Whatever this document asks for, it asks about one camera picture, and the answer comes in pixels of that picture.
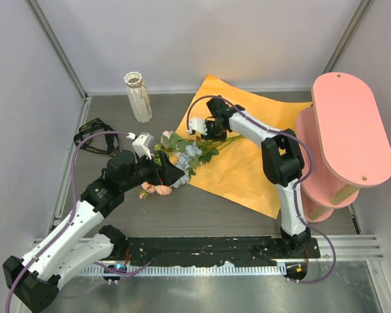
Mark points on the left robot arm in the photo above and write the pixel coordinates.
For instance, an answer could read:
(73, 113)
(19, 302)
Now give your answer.
(37, 277)

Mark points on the pink two-tier shelf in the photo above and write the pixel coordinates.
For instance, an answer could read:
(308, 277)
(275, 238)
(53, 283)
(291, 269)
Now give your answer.
(346, 147)

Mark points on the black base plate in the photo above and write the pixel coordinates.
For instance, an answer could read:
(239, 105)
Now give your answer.
(244, 251)

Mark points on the black ribbon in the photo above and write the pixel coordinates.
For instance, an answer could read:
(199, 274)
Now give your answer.
(97, 140)

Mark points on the orange wrapping paper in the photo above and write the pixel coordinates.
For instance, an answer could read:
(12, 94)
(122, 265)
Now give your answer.
(236, 173)

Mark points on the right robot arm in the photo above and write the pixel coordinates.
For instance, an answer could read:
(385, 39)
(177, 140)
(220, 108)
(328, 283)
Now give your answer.
(282, 162)

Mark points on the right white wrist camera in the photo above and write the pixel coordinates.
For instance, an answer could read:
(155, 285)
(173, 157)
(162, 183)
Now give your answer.
(197, 125)

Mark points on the aluminium rail frame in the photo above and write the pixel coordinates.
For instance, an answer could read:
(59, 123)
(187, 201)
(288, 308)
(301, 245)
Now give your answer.
(340, 136)

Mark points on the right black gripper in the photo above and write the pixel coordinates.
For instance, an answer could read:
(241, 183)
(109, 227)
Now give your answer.
(222, 137)

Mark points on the white ribbed vase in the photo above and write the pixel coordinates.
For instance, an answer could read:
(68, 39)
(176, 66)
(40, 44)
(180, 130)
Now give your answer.
(138, 96)

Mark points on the artificial flower bunch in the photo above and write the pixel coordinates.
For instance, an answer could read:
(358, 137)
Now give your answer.
(185, 154)

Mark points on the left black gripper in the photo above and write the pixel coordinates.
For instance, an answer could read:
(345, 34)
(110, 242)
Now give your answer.
(165, 174)

